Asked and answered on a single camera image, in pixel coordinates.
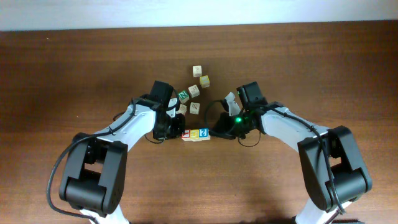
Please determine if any green N wooden block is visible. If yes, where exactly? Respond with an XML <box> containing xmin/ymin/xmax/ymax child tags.
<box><xmin>178</xmin><ymin>90</ymin><xmax>190</xmax><ymax>104</ymax></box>

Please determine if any wooden block lower left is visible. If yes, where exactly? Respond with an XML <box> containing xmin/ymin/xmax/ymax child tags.
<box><xmin>176</xmin><ymin>104</ymin><xmax>187</xmax><ymax>115</ymax></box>

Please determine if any wooden block centre drawing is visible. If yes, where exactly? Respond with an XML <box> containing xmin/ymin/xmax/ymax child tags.
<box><xmin>190</xmin><ymin>102</ymin><xmax>200</xmax><ymax>114</ymax></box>

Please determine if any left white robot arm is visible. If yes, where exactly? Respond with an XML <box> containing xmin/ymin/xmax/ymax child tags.
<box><xmin>54</xmin><ymin>97</ymin><xmax>185</xmax><ymax>223</ymax></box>

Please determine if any yellow bordered wooden block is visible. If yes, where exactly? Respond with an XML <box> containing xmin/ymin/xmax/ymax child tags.
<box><xmin>200</xmin><ymin>75</ymin><xmax>210</xmax><ymax>88</ymax></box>

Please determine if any plain top wooden block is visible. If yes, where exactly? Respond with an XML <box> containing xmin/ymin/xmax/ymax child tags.
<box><xmin>192</xmin><ymin>65</ymin><xmax>202</xmax><ymax>78</ymax></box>

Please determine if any soccer ball wooden block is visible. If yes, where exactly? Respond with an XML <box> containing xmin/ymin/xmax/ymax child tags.
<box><xmin>199</xmin><ymin>128</ymin><xmax>211</xmax><ymax>141</ymax></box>

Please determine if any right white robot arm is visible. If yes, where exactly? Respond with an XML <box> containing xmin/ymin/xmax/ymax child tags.
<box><xmin>210</xmin><ymin>100</ymin><xmax>373</xmax><ymax>223</ymax></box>

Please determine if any red Y wooden block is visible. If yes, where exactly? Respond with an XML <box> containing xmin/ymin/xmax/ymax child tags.
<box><xmin>181</xmin><ymin>129</ymin><xmax>191</xmax><ymax>141</ymax></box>
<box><xmin>190</xmin><ymin>129</ymin><xmax>200</xmax><ymax>141</ymax></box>

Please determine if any wooden block with drawing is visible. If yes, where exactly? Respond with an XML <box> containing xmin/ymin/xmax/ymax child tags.
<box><xmin>188</xmin><ymin>85</ymin><xmax>200</xmax><ymax>98</ymax></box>

